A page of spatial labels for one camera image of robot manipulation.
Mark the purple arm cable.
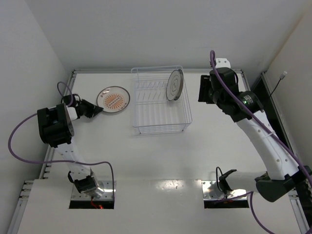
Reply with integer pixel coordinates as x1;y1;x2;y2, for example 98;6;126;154
209;50;312;234
7;81;115;199

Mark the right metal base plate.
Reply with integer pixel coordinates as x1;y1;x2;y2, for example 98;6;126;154
201;180;247;200

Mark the metal base plate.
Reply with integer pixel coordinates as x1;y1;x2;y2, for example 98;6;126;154
201;180;247;200
71;181;113;201

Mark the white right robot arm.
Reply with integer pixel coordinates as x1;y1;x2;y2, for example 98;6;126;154
198;52;312;202

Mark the green rimmed lettered plate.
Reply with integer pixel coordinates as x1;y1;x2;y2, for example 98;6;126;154
175;69;184;100

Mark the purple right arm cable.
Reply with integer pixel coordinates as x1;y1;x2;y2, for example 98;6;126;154
209;50;312;234

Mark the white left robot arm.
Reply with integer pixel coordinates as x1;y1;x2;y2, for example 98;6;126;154
37;95;104;198

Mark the aluminium table frame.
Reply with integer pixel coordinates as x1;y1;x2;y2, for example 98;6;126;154
18;65;302;234

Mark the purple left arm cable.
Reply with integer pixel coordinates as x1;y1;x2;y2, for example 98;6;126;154
7;81;115;199

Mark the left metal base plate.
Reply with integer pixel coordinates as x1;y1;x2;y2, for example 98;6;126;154
71;181;113;201

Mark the white plate with cloud motif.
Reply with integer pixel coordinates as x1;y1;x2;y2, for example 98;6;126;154
166;69;180;101

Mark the orange sunburst plate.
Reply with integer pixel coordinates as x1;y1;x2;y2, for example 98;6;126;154
96;86;131;114

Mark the black cable with white plug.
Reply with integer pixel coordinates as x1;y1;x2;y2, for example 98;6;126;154
269;71;288;98

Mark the white wire dish rack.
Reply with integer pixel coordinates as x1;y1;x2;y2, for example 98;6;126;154
131;65;193;135

